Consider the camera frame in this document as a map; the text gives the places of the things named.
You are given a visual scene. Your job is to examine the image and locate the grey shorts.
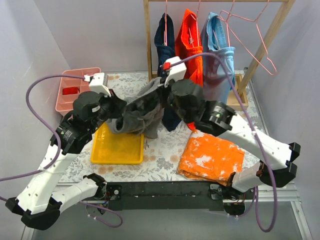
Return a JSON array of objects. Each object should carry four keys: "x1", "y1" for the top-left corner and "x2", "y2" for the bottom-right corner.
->
[{"x1": 106, "y1": 77, "x2": 164, "y2": 139}]

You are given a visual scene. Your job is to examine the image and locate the pink wire hanger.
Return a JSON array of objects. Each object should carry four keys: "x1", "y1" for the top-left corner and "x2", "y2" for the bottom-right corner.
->
[{"x1": 219, "y1": 0, "x2": 278, "y2": 76}]

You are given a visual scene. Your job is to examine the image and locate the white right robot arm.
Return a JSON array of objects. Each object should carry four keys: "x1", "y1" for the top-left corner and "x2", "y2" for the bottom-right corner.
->
[{"x1": 155, "y1": 79, "x2": 301, "y2": 199}]

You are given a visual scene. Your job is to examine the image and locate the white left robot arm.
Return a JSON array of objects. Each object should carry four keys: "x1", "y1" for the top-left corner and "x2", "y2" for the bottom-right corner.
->
[{"x1": 5, "y1": 91, "x2": 127, "y2": 231}]

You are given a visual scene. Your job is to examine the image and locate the navy blue shorts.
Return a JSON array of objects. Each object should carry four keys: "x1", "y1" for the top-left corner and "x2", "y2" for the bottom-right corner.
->
[{"x1": 154, "y1": 13, "x2": 181, "y2": 132}]

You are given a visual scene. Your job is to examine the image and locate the light blue shorts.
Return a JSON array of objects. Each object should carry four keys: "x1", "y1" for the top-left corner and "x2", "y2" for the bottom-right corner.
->
[{"x1": 200, "y1": 12, "x2": 236, "y2": 104}]

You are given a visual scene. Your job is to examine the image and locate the red orange shorts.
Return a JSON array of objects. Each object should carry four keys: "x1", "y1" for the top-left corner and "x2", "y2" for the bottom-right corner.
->
[{"x1": 174, "y1": 8, "x2": 204, "y2": 131}]

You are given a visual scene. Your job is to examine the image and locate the pink hanger with red shorts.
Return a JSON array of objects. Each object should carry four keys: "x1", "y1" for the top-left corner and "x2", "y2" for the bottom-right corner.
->
[{"x1": 188, "y1": 0, "x2": 201, "y2": 51}]

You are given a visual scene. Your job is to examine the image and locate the orange white folded shorts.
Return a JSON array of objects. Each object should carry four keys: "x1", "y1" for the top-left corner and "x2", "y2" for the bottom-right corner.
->
[{"x1": 177, "y1": 129, "x2": 245, "y2": 186}]

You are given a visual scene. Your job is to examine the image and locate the pink hanger with blue shorts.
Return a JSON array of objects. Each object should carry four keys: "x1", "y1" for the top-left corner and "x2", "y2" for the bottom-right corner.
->
[{"x1": 212, "y1": 1, "x2": 235, "y2": 49}]

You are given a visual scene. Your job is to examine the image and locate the pink hanger with navy shorts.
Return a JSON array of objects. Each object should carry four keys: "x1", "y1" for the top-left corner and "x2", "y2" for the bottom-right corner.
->
[{"x1": 163, "y1": 0, "x2": 168, "y2": 46}]

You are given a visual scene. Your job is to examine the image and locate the red folded cloth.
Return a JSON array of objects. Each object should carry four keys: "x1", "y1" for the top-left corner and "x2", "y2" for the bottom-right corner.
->
[{"x1": 62, "y1": 86, "x2": 80, "y2": 96}]

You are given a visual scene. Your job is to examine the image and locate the pink divided organizer box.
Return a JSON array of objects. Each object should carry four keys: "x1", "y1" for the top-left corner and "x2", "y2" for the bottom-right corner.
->
[{"x1": 55, "y1": 67, "x2": 101, "y2": 116}]

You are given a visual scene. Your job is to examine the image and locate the yellow plastic tray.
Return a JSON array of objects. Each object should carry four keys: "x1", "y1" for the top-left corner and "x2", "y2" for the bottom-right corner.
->
[{"x1": 90, "y1": 123, "x2": 144, "y2": 165}]

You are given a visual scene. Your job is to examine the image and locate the wooden clothes rack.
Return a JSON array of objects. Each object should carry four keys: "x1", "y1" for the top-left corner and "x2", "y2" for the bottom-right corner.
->
[{"x1": 143, "y1": 0, "x2": 295, "y2": 111}]

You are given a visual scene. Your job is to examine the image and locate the floral table mat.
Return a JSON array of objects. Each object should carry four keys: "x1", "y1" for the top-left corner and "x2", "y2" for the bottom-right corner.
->
[{"x1": 59, "y1": 72, "x2": 266, "y2": 184}]

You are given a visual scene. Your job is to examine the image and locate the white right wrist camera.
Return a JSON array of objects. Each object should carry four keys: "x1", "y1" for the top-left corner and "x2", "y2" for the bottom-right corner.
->
[{"x1": 162, "y1": 56, "x2": 187, "y2": 88}]

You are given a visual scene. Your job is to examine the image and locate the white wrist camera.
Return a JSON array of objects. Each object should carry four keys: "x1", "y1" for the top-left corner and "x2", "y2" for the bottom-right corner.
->
[
  {"x1": 84, "y1": 72, "x2": 111, "y2": 97},
  {"x1": 162, "y1": 56, "x2": 187, "y2": 88}
]

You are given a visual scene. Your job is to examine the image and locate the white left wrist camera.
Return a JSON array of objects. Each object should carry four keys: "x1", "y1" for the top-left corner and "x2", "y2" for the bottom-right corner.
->
[{"x1": 84, "y1": 72, "x2": 111, "y2": 97}]

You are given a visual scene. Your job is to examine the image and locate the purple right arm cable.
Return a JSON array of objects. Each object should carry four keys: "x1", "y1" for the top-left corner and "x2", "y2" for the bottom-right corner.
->
[{"x1": 172, "y1": 52, "x2": 279, "y2": 233}]

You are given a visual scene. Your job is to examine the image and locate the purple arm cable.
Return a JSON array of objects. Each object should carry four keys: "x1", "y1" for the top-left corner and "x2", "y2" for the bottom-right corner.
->
[
  {"x1": 0, "y1": 74, "x2": 124, "y2": 229},
  {"x1": 172, "y1": 52, "x2": 279, "y2": 233}
]

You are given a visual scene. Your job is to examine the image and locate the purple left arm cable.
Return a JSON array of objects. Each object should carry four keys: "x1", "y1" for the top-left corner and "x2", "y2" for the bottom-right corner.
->
[{"x1": 0, "y1": 74, "x2": 124, "y2": 229}]

